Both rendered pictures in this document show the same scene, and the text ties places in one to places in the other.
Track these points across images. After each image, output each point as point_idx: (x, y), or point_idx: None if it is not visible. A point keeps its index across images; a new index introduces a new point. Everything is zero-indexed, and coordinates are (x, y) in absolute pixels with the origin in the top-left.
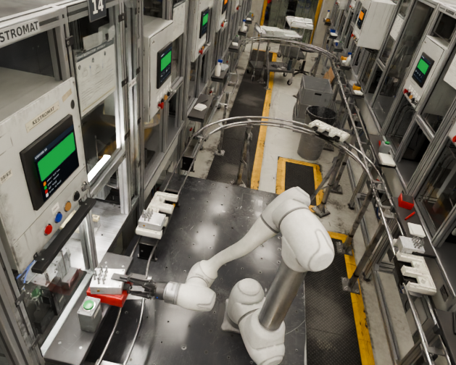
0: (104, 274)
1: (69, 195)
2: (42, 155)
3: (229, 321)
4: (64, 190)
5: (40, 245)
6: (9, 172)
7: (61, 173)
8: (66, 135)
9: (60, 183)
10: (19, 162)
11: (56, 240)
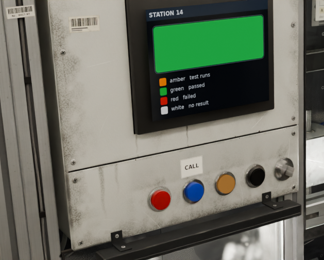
0: None
1: (238, 163)
2: (168, 18)
3: None
4: (226, 143)
5: (136, 223)
6: (94, 21)
7: (214, 88)
8: (242, 13)
9: (206, 108)
10: (120, 14)
11: (170, 233)
